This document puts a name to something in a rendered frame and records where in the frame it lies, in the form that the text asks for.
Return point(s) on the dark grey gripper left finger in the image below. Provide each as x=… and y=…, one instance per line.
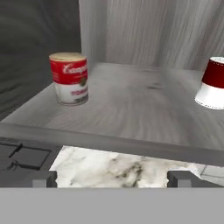
x=43, y=178

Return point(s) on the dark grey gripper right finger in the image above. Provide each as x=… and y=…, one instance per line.
x=178, y=178

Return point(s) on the grey wooden cabinet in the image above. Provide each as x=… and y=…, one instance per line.
x=125, y=84

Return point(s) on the dark grey hob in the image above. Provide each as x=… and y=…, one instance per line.
x=26, y=160

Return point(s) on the red and white soup can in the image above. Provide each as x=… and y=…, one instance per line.
x=70, y=79

